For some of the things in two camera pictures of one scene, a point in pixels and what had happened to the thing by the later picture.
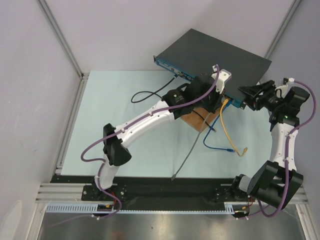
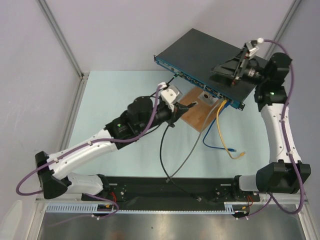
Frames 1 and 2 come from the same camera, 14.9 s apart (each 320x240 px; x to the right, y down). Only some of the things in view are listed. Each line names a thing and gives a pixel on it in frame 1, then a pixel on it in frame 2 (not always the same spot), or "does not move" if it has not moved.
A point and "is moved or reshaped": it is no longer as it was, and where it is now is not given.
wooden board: [200, 118] does not move
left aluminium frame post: [83, 77] does not move
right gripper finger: [250, 92] → [224, 73]
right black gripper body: [261, 96] → [238, 69]
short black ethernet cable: [204, 119] → [164, 174]
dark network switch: [195, 53] does not move
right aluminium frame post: [294, 6] does not move
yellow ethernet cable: [221, 107] is moved or reshaped
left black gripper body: [213, 99] → [166, 115]
